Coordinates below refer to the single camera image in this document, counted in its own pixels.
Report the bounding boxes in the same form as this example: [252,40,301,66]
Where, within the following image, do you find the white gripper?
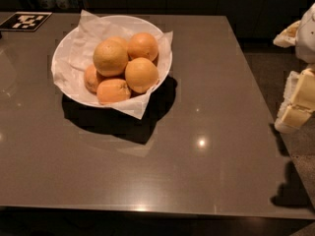
[273,3,315,134]

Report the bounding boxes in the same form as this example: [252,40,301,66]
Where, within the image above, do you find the left low orange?
[84,65,104,93]

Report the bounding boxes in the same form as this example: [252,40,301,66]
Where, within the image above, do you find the white bowl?
[51,14,173,109]

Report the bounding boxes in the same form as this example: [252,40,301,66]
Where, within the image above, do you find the white paper liner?
[50,9,174,120]

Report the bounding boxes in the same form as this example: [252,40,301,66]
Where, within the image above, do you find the black white marker tag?
[0,12,52,32]

